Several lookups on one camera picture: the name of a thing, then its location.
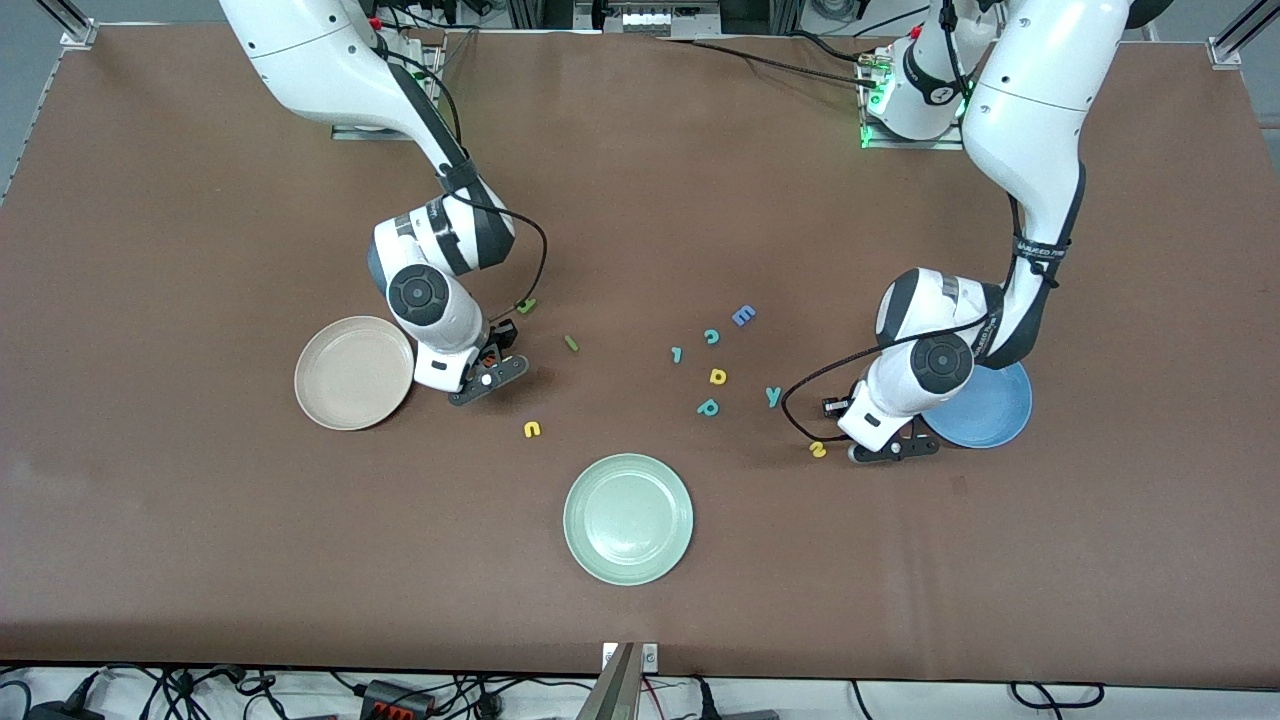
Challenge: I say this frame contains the tangled black cables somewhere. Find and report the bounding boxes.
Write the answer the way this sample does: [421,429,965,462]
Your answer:
[60,665,361,720]

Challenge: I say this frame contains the blue plate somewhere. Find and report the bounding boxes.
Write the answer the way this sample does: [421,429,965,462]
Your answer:
[922,362,1033,449]

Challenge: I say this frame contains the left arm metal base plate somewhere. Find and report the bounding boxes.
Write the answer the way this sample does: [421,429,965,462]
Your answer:
[857,50,967,152]

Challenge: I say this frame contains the black orange power strip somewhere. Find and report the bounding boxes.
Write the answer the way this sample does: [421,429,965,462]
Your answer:
[362,679,438,719]

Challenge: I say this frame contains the long black table cable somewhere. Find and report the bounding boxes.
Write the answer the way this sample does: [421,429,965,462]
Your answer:
[665,38,883,89]

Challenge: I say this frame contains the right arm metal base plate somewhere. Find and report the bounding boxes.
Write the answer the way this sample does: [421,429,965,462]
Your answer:
[331,30,446,142]

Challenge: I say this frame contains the thin black table cable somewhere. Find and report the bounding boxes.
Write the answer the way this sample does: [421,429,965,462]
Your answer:
[785,28,881,66]

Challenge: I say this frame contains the silver connector block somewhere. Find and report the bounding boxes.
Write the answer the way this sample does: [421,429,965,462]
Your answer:
[618,5,723,39]

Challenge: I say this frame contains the beige brown plate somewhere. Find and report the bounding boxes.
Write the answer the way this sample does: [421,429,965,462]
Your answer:
[294,316,416,432]

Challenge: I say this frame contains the black looped cable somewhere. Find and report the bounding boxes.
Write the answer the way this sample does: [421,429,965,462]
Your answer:
[1008,681,1106,711]

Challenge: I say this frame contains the brown table cover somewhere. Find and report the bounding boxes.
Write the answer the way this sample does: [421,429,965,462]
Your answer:
[0,22,1280,691]

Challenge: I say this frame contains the grey metal camera post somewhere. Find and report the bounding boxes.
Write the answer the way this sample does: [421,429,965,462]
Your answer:
[583,642,641,720]

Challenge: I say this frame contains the pale green plate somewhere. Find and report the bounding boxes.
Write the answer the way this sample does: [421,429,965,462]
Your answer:
[563,453,694,587]

